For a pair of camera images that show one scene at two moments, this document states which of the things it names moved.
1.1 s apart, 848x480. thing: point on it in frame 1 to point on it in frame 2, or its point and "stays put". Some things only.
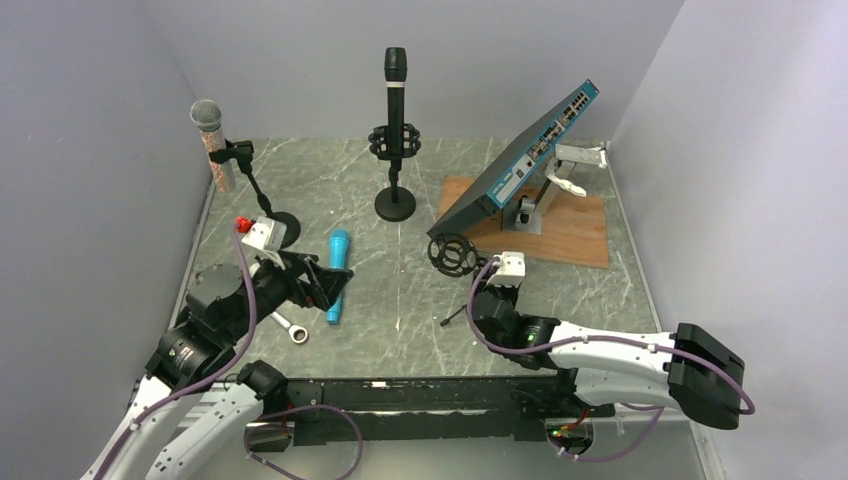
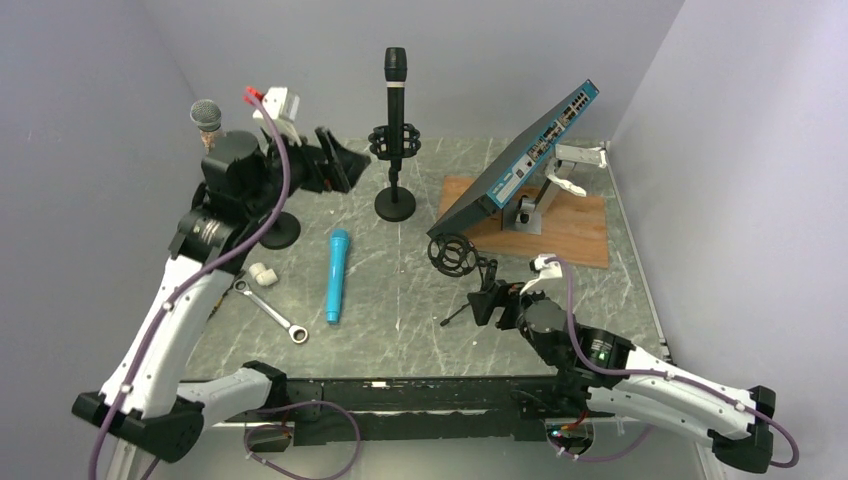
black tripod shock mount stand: [454, 256] stays put
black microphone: [396, 70] stays put
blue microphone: [338, 245] stays put
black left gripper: [327, 281] to [345, 167]
